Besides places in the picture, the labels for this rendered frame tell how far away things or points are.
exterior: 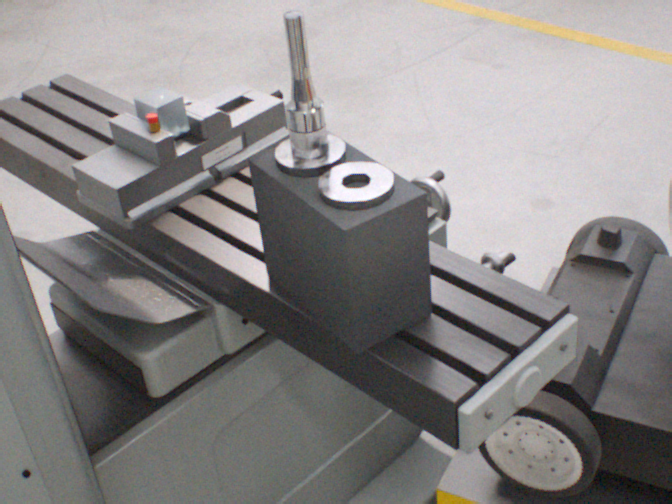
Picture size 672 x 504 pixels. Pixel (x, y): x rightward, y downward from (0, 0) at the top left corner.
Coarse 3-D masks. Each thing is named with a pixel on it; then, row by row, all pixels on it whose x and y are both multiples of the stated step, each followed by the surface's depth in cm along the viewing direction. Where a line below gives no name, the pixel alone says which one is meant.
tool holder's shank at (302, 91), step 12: (288, 12) 109; (300, 12) 109; (288, 24) 108; (300, 24) 108; (288, 36) 109; (300, 36) 109; (288, 48) 110; (300, 48) 110; (300, 60) 110; (300, 72) 111; (300, 84) 112; (312, 84) 113; (300, 96) 113; (312, 96) 113
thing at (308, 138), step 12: (288, 120) 115; (300, 120) 114; (312, 120) 114; (324, 120) 115; (300, 132) 115; (312, 132) 115; (324, 132) 116; (300, 144) 116; (312, 144) 115; (324, 144) 116; (300, 156) 117; (312, 156) 116
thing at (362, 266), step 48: (288, 144) 120; (336, 144) 119; (288, 192) 114; (336, 192) 110; (384, 192) 109; (288, 240) 120; (336, 240) 108; (384, 240) 110; (288, 288) 127; (336, 288) 114; (384, 288) 114; (384, 336) 118
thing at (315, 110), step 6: (288, 102) 115; (294, 102) 115; (318, 102) 115; (288, 108) 114; (294, 108) 114; (300, 108) 114; (306, 108) 114; (312, 108) 113; (318, 108) 113; (324, 108) 115; (288, 114) 114; (294, 114) 113; (300, 114) 113; (306, 114) 113; (312, 114) 113; (318, 114) 114
